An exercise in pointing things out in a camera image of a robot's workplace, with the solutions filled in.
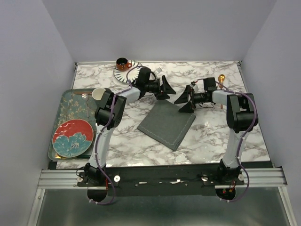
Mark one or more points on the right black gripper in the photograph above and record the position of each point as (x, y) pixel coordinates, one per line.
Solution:
(190, 106)

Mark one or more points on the red and blue plate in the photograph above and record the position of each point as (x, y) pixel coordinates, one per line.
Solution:
(72, 138)

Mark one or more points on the silver spoon on tray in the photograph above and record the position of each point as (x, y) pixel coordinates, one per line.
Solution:
(85, 97)

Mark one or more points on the grey cloth napkin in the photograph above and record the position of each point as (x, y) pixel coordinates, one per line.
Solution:
(166, 125)

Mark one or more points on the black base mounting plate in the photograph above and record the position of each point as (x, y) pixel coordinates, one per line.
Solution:
(187, 179)

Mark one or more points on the white striped saucer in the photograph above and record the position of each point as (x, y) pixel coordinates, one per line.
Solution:
(131, 74)

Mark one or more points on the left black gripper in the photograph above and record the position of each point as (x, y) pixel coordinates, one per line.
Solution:
(165, 88)

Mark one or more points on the red and black cup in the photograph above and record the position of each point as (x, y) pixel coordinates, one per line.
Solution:
(122, 64)

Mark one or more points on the gold spoon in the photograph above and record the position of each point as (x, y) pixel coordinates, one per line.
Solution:
(221, 79)

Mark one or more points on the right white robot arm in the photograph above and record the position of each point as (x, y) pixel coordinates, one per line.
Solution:
(241, 117)

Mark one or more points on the white and green cup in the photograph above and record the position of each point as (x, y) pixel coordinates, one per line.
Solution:
(98, 93)

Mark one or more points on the green floral tray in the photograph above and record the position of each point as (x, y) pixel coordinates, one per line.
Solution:
(72, 106)

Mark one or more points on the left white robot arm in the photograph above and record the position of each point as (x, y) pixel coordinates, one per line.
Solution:
(109, 113)

